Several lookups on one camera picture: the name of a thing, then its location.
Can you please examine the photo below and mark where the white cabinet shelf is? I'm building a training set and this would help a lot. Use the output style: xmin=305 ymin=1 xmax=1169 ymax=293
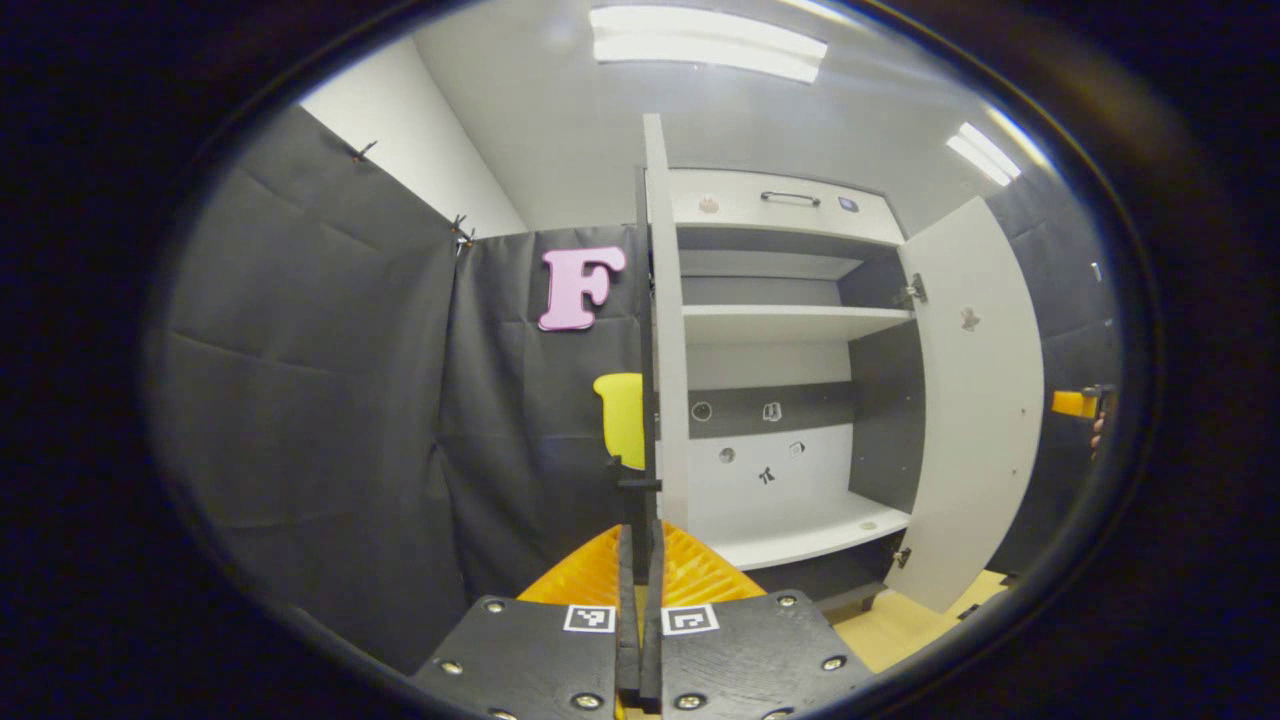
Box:
xmin=683 ymin=305 xmax=916 ymax=346
xmin=680 ymin=248 xmax=864 ymax=282
xmin=690 ymin=490 xmax=911 ymax=571

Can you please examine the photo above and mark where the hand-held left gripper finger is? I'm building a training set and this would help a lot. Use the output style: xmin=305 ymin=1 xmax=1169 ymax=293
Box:
xmin=640 ymin=519 xmax=879 ymax=720
xmin=410 ymin=522 xmax=643 ymax=720

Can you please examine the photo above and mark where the white cabinet drawer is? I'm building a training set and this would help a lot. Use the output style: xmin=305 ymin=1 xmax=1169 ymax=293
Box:
xmin=665 ymin=168 xmax=906 ymax=246

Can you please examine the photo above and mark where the large ceiling light panel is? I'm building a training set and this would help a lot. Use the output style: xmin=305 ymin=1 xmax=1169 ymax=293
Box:
xmin=590 ymin=5 xmax=829 ymax=84

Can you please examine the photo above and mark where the white double-door shoe cabinet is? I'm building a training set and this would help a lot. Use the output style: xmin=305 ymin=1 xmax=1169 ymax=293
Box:
xmin=655 ymin=165 xmax=931 ymax=616

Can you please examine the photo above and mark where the small ceiling light panel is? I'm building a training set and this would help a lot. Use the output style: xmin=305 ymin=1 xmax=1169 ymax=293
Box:
xmin=945 ymin=122 xmax=1023 ymax=187

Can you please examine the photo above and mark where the black backdrop cloth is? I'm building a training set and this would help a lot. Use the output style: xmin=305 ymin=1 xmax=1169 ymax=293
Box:
xmin=145 ymin=105 xmax=1121 ymax=676

